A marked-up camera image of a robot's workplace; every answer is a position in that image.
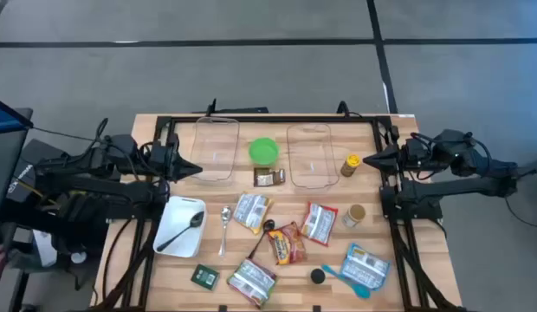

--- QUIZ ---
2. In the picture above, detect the yellow-lid spice jar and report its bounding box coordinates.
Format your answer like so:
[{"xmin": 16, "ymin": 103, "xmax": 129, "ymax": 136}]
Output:
[{"xmin": 340, "ymin": 153, "xmax": 362, "ymax": 178}]

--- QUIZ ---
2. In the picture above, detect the teal plastic spoon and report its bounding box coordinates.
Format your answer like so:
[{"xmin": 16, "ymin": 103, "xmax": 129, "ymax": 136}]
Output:
[{"xmin": 320, "ymin": 263, "xmax": 372, "ymax": 300}]

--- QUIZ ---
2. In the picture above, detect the green cardboard box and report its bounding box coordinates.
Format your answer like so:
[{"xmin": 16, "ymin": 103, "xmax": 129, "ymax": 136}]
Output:
[{"xmin": 190, "ymin": 263, "xmax": 221, "ymax": 291}]

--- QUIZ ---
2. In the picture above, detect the green-edged ramen noodle packet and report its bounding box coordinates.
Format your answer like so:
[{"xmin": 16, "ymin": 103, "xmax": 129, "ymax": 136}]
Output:
[{"xmin": 226, "ymin": 257, "xmax": 278, "ymax": 309}]

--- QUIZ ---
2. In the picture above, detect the black case white lettering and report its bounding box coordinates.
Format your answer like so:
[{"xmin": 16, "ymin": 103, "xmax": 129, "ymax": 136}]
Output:
[{"xmin": 7, "ymin": 149, "xmax": 38, "ymax": 203}]

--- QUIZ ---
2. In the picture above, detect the yellow-edged ramen noodle packet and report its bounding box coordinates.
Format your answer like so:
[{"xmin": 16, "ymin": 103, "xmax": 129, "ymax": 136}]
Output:
[{"xmin": 232, "ymin": 192, "xmax": 274, "ymax": 236}]

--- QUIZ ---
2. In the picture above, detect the tan-lid spice jar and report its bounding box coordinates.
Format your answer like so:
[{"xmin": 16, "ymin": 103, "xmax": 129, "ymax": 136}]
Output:
[{"xmin": 341, "ymin": 204, "xmax": 367, "ymax": 229}]

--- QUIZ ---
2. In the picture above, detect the white plastic bin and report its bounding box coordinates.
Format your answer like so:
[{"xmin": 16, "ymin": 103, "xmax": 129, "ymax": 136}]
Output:
[{"xmin": 152, "ymin": 195, "xmax": 208, "ymax": 259}]

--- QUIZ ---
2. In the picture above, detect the green plastic bowl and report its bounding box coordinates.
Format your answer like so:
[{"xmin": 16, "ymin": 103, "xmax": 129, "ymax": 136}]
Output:
[{"xmin": 248, "ymin": 137, "xmax": 280, "ymax": 166}]

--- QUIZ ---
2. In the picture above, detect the white paper sheet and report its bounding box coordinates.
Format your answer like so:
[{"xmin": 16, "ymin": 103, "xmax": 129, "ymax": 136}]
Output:
[{"xmin": 32, "ymin": 229, "xmax": 58, "ymax": 268}]

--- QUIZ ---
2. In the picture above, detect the black computer monitor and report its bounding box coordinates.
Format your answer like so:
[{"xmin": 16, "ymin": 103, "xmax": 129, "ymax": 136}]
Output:
[{"xmin": 0, "ymin": 94, "xmax": 35, "ymax": 226}]

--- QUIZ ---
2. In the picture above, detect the black mount bracket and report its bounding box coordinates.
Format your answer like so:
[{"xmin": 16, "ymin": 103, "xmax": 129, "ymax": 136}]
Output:
[{"xmin": 206, "ymin": 98, "xmax": 269, "ymax": 114}]

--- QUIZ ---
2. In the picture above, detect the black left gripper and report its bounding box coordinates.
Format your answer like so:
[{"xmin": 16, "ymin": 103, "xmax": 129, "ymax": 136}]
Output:
[{"xmin": 149, "ymin": 133, "xmax": 204, "ymax": 183}]

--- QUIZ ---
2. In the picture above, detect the blue ramen noodle packet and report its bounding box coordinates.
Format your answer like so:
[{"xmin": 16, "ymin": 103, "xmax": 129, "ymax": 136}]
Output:
[{"xmin": 339, "ymin": 242, "xmax": 392, "ymax": 291}]

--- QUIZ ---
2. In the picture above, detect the red-edged ramen noodle packet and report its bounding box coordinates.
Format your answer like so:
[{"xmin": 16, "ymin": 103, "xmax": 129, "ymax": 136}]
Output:
[{"xmin": 300, "ymin": 201, "xmax": 340, "ymax": 248}]

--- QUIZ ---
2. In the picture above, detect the small brown snack packet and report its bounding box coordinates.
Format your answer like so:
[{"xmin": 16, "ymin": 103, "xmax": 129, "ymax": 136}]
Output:
[{"xmin": 253, "ymin": 167, "xmax": 287, "ymax": 188}]

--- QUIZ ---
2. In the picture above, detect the black cable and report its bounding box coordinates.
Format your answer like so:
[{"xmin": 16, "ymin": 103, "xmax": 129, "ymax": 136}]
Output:
[{"xmin": 336, "ymin": 100, "xmax": 364, "ymax": 119}]

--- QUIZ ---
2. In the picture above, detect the red and yellow ramen packet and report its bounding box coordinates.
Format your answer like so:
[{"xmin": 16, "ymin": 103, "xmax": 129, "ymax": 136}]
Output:
[{"xmin": 267, "ymin": 221, "xmax": 308, "ymax": 266}]

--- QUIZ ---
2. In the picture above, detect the clear plastic bin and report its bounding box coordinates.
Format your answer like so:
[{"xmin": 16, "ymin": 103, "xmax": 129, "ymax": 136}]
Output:
[
  {"xmin": 286, "ymin": 123, "xmax": 340, "ymax": 190},
  {"xmin": 189, "ymin": 115, "xmax": 241, "ymax": 183}
]

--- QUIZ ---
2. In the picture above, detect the silver metal spoon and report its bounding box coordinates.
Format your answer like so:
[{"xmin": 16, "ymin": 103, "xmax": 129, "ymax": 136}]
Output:
[{"xmin": 217, "ymin": 205, "xmax": 233, "ymax": 258}]

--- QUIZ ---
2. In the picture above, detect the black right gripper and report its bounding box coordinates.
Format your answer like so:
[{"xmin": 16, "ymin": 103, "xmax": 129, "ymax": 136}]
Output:
[{"xmin": 362, "ymin": 139, "xmax": 428, "ymax": 179}]

